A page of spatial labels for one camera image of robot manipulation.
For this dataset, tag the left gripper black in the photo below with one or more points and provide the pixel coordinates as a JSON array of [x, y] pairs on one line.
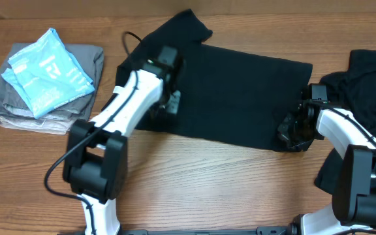
[[172, 105]]

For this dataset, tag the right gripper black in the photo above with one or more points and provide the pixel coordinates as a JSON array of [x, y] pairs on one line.
[[284, 136]]

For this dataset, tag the black t-shirt with label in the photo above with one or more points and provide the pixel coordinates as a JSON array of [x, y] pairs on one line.
[[226, 96]]

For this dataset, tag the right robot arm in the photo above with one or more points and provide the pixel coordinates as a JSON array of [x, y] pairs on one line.
[[353, 206]]

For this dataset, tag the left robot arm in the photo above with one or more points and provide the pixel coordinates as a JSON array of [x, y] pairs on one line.
[[96, 162]]

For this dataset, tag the black clothes pile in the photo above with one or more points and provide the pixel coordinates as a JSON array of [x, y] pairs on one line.
[[356, 87]]

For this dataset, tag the grey folded garment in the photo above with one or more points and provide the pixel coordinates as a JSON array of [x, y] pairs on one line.
[[90, 58]]

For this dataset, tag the beige folded garment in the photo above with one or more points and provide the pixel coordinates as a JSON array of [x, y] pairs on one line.
[[48, 126]]

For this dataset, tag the light blue folded shirt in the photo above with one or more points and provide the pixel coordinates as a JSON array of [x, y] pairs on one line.
[[46, 75]]

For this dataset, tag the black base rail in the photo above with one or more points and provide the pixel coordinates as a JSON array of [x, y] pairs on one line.
[[255, 231]]

